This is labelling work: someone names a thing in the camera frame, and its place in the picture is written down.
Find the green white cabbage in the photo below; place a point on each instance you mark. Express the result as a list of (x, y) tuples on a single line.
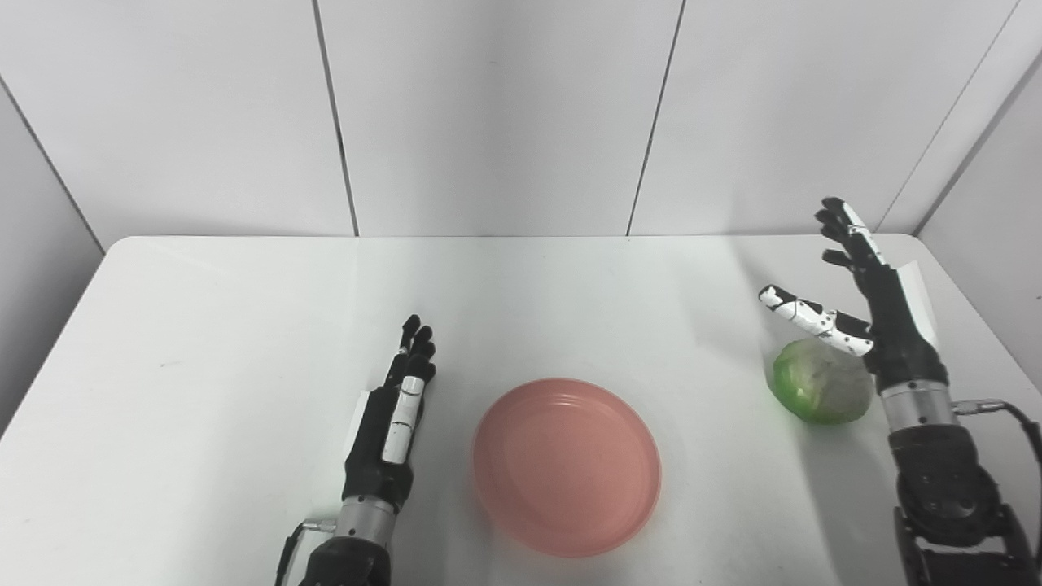
[(822, 382)]

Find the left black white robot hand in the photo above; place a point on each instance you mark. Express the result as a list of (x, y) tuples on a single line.
[(391, 423)]

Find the pink round plate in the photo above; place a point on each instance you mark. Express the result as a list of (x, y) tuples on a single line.
[(566, 468)]

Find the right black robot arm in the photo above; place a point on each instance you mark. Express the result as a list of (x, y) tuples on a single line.
[(948, 488)]

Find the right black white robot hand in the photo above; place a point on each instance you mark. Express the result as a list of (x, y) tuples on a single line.
[(879, 317)]

